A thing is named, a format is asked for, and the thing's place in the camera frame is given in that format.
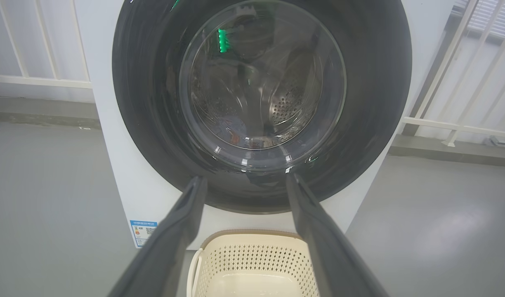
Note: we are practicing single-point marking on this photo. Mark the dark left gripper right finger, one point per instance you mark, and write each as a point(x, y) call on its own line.
point(331, 255)

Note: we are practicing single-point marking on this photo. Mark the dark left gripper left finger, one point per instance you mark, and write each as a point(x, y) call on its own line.
point(170, 247)

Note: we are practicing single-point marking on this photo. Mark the blue cartoon print pants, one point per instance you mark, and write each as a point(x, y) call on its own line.
point(232, 130)

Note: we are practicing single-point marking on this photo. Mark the black round glass washer door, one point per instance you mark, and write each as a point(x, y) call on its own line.
point(153, 103)

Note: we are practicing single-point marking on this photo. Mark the white front-load washing machine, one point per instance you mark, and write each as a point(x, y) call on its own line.
point(112, 165)

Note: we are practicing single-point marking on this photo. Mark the steel washing machine drum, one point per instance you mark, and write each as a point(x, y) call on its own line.
point(289, 107)

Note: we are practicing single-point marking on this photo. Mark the blue energy label sticker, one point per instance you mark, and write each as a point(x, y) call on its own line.
point(143, 233)

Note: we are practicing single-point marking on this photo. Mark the cream perforated laundry basket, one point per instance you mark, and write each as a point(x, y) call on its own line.
point(252, 255)

